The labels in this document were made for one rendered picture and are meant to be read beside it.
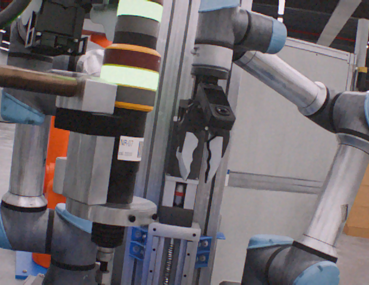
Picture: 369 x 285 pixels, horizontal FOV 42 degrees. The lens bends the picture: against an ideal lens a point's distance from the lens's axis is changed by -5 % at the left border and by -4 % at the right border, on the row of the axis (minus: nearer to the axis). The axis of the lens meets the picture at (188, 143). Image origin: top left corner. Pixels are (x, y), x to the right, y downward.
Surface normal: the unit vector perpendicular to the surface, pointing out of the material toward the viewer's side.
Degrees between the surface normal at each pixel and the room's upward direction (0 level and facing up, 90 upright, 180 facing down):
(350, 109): 75
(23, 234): 94
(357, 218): 90
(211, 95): 33
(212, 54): 90
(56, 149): 96
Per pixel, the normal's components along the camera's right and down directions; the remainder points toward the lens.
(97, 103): 0.79, 0.15
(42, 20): 0.47, 0.11
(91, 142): -0.60, -0.05
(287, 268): -0.77, -0.44
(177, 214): 0.05, 0.06
